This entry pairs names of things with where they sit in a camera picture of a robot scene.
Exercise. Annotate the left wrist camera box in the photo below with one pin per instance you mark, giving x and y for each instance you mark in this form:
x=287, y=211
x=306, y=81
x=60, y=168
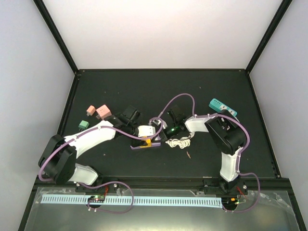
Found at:
x=146, y=131

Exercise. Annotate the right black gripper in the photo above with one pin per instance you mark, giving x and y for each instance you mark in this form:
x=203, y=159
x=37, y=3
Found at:
x=165, y=136

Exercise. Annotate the small pink charger plug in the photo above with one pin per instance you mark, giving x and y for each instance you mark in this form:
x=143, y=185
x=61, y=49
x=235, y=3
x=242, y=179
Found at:
x=90, y=111

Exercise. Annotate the green plug adapter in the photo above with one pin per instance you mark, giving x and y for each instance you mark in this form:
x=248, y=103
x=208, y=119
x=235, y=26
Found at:
x=83, y=125

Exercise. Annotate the purple power strip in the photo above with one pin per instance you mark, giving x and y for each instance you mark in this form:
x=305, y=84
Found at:
x=154, y=144

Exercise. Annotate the black frame post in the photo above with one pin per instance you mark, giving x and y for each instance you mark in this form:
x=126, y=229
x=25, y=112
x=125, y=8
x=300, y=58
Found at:
x=282, y=9
x=40, y=5

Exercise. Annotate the right circuit board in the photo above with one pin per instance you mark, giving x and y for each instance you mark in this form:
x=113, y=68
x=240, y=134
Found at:
x=234, y=200

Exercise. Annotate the light blue slotted cable duct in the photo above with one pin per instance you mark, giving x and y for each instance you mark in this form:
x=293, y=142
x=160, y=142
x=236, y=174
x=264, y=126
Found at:
x=136, y=200

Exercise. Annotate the left circuit board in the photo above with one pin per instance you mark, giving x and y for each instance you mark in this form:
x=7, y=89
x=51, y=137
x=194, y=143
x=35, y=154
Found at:
x=96, y=199

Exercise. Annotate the teal power strip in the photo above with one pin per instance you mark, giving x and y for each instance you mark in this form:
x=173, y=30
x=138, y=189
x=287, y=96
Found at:
x=218, y=106

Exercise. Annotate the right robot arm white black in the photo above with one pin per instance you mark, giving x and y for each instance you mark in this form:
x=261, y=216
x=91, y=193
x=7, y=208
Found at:
x=227, y=133

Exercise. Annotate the circuit board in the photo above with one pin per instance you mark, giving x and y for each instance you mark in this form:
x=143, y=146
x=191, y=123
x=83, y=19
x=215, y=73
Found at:
x=234, y=200
x=96, y=199

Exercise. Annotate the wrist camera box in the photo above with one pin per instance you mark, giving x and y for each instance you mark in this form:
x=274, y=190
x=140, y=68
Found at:
x=146, y=131
x=158, y=122

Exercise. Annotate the black front rail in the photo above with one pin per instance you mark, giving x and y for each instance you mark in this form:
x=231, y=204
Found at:
x=206, y=185

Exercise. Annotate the yellow cube socket adapter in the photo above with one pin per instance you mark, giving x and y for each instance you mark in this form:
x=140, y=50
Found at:
x=148, y=142

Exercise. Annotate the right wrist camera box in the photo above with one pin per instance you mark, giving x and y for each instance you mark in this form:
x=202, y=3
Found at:
x=158, y=122

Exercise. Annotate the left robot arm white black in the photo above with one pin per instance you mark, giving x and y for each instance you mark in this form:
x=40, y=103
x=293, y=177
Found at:
x=58, y=161

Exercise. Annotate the pink cube socket adapter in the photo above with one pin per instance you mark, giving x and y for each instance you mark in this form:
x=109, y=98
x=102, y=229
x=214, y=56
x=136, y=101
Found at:
x=103, y=112

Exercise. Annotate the left black frame post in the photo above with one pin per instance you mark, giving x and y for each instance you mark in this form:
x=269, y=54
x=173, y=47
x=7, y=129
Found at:
x=40, y=5

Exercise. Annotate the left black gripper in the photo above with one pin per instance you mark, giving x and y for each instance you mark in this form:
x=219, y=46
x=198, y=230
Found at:
x=138, y=142

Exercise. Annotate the right black frame post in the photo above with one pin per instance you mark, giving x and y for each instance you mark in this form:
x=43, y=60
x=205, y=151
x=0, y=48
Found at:
x=282, y=9

